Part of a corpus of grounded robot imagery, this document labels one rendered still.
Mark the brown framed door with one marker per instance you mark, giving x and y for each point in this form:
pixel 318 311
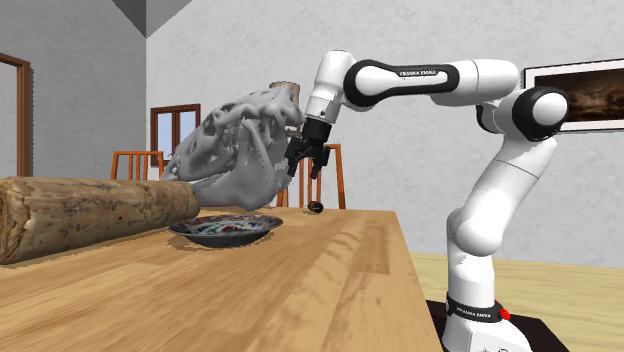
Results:
pixel 23 117

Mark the brown framed window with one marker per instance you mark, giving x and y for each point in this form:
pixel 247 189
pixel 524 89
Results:
pixel 170 129

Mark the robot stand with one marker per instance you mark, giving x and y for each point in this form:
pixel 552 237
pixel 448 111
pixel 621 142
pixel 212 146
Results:
pixel 541 334

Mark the patterned ceramic plate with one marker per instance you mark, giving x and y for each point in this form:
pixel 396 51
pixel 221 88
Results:
pixel 225 229

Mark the grey animal skull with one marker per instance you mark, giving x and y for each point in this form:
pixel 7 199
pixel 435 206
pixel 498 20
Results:
pixel 239 151

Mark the white framed dark painting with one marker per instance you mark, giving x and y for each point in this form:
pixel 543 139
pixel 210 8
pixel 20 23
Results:
pixel 590 95

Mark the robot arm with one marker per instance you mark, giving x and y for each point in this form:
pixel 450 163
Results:
pixel 492 219

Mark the wooden log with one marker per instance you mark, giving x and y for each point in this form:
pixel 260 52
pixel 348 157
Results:
pixel 88 214

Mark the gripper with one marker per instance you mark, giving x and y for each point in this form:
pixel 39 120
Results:
pixel 314 132

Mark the orange wooden chair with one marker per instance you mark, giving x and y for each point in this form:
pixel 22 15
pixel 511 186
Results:
pixel 136 166
pixel 336 175

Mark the small dark round object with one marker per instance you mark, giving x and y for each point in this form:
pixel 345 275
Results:
pixel 316 206

